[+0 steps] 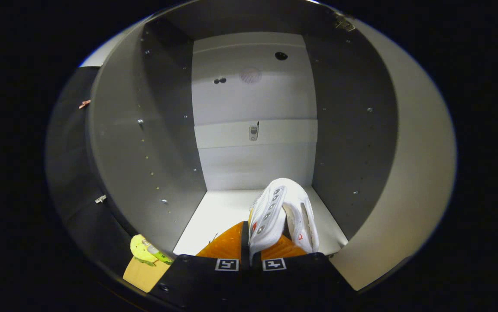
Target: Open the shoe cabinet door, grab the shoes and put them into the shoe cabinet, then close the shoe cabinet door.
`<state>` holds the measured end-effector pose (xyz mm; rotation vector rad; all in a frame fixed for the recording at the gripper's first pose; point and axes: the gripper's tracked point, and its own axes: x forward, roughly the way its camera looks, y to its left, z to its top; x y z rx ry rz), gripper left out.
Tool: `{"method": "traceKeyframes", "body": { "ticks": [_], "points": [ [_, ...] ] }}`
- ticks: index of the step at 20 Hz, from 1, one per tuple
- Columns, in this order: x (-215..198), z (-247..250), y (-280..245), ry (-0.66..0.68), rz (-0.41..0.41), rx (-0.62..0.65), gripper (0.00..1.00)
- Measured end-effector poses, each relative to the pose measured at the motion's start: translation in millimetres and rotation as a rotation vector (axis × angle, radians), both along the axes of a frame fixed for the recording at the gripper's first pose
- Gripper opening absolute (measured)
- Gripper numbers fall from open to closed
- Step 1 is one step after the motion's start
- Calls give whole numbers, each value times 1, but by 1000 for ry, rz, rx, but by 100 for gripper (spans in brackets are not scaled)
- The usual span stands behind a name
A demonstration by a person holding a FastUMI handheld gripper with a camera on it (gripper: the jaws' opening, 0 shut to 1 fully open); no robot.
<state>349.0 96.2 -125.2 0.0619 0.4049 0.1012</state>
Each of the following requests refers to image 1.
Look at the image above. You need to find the yellow plush toy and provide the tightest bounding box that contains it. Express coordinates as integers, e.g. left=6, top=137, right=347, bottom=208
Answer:
left=129, top=234, right=158, bottom=266

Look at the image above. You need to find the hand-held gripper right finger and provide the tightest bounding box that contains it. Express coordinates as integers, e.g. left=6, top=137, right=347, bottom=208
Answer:
left=252, top=234, right=356, bottom=304

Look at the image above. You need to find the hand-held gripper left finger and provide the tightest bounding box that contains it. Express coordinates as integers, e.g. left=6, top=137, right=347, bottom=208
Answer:
left=149, top=221, right=249, bottom=304

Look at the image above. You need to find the green drink bottle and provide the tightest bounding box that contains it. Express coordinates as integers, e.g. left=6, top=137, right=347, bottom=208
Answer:
left=145, top=243, right=174, bottom=265

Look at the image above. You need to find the dark grey shoe cabinet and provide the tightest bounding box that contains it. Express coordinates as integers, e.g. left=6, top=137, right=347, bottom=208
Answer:
left=85, top=0, right=399, bottom=260

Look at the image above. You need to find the metal door hinge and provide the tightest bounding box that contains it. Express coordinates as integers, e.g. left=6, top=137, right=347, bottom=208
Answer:
left=335, top=13, right=356, bottom=32

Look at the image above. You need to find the white shoe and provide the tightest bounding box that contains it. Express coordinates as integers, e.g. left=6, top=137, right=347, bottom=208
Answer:
left=248, top=178, right=320, bottom=260

